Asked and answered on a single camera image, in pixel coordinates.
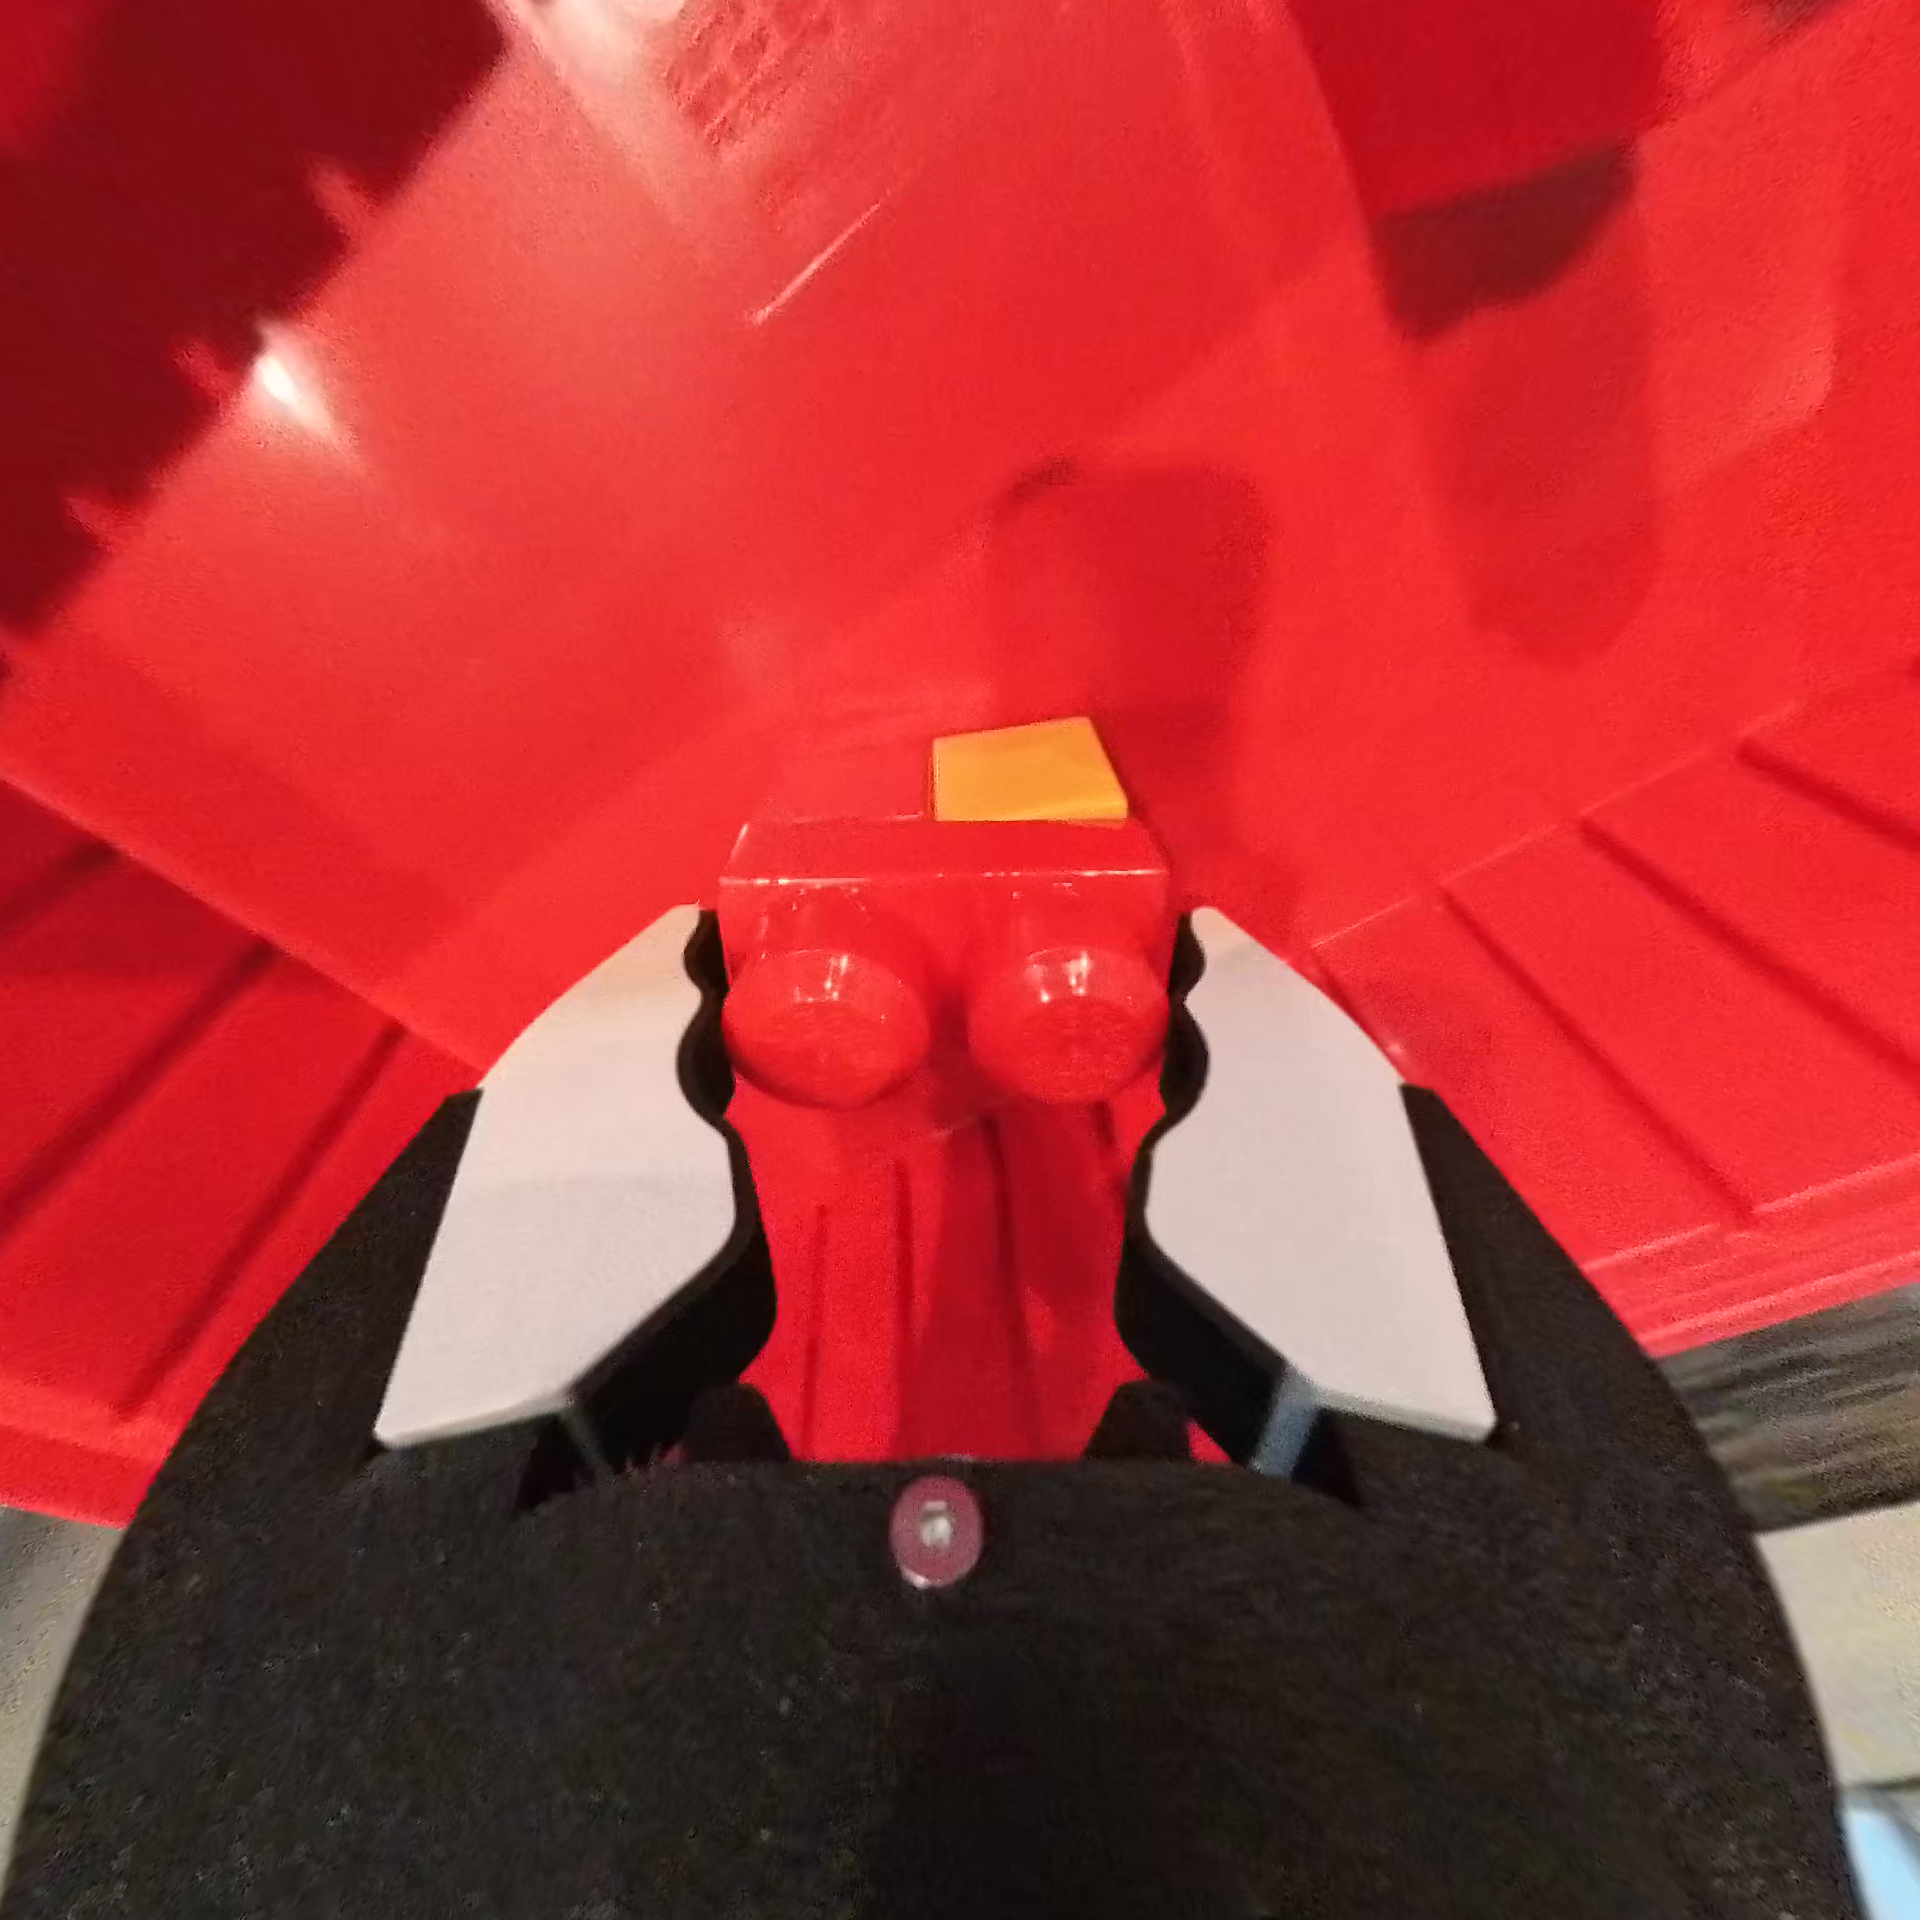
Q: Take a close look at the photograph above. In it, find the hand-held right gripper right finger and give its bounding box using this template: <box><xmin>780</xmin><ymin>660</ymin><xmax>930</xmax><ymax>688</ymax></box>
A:
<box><xmin>1114</xmin><ymin>902</ymin><xmax>1500</xmax><ymax>1479</ymax></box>

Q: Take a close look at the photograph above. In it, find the red two-stud block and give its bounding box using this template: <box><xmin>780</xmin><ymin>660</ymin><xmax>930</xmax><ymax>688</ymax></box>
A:
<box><xmin>713</xmin><ymin>813</ymin><xmax>1177</xmax><ymax>1114</ymax></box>

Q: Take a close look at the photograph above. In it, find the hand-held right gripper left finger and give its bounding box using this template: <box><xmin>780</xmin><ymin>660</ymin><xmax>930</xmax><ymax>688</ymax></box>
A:
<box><xmin>374</xmin><ymin>902</ymin><xmax>780</xmax><ymax>1479</ymax></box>

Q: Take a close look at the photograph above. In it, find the yellow single-stud block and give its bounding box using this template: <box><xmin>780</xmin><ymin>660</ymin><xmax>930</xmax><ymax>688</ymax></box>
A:
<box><xmin>928</xmin><ymin>716</ymin><xmax>1132</xmax><ymax>826</ymax></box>

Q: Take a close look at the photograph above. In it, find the red plastic bin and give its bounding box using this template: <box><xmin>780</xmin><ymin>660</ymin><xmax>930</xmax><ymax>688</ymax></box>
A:
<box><xmin>0</xmin><ymin>0</ymin><xmax>1920</xmax><ymax>1528</ymax></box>

